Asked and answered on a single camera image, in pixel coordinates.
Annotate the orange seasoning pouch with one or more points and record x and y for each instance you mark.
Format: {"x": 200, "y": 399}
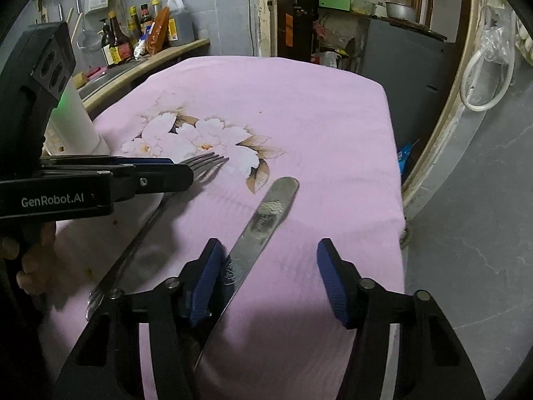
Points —
{"x": 158, "y": 33}

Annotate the wooden counter edge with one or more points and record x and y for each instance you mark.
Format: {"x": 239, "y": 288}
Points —
{"x": 166, "y": 52}

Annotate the yellow cap sauce bottle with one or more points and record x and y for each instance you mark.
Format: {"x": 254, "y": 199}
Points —
{"x": 133, "y": 25}

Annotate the person's left hand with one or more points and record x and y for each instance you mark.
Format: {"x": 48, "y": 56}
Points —
{"x": 37, "y": 262}

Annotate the yellow sponge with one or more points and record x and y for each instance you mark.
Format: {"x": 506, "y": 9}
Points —
{"x": 80, "y": 80}

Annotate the clear plastic wrap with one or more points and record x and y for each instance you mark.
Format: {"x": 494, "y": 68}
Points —
{"x": 499, "y": 37}

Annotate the white utensil holder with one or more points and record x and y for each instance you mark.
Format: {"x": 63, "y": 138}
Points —
{"x": 83, "y": 129}

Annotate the blue plastic bag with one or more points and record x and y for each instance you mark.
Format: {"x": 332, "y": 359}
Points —
{"x": 404, "y": 158}

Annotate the clear yellow cap bottle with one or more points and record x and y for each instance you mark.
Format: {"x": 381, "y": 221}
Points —
{"x": 156, "y": 8}

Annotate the green box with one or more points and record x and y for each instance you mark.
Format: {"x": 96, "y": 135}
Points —
{"x": 333, "y": 2}

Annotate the clear plastic cup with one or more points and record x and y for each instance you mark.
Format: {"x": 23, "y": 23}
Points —
{"x": 328, "y": 60}

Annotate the metal mesh strainer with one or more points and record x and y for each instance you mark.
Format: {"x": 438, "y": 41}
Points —
{"x": 89, "y": 41}

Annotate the metal pot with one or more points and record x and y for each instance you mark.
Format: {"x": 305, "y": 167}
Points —
{"x": 400, "y": 11}

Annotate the wooden door frame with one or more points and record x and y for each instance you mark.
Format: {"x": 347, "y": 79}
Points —
{"x": 433, "y": 146}

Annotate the pink plastic item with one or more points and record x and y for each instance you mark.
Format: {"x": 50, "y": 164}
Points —
{"x": 95, "y": 73}

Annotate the large dark oil jug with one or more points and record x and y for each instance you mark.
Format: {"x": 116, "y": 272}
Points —
{"x": 181, "y": 25}

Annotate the dark pump sauce bottle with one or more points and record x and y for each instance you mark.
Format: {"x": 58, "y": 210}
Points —
{"x": 106, "y": 48}

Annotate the red label soy sauce bottle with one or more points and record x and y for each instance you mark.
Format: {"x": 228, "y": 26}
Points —
{"x": 120, "y": 46}

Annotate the steel fork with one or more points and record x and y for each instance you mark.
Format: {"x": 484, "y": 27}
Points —
{"x": 208, "y": 164}

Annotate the hanging metal peeler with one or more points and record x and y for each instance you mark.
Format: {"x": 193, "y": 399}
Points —
{"x": 60, "y": 12}

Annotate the pink floral tablecloth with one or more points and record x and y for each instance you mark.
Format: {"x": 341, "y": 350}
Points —
{"x": 312, "y": 133}

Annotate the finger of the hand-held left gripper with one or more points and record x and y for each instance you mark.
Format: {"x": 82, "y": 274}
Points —
{"x": 166, "y": 177}
{"x": 141, "y": 161}

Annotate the small red label bottle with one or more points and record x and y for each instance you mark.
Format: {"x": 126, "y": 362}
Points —
{"x": 145, "y": 21}

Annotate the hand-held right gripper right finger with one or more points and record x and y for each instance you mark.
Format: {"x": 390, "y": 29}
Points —
{"x": 333, "y": 287}

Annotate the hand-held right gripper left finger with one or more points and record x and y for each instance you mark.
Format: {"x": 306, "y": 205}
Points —
{"x": 206, "y": 283}

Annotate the grey cabinet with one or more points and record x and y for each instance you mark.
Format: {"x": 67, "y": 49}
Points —
{"x": 408, "y": 71}

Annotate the steel table knife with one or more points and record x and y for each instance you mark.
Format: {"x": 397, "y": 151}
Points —
{"x": 266, "y": 216}

